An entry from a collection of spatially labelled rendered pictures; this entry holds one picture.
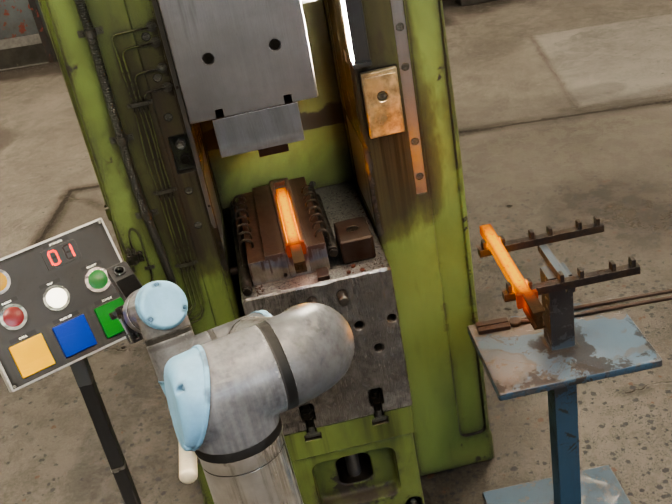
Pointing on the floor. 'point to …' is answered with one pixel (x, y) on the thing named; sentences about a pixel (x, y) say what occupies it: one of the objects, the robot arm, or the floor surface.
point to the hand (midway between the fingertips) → (122, 309)
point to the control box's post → (104, 429)
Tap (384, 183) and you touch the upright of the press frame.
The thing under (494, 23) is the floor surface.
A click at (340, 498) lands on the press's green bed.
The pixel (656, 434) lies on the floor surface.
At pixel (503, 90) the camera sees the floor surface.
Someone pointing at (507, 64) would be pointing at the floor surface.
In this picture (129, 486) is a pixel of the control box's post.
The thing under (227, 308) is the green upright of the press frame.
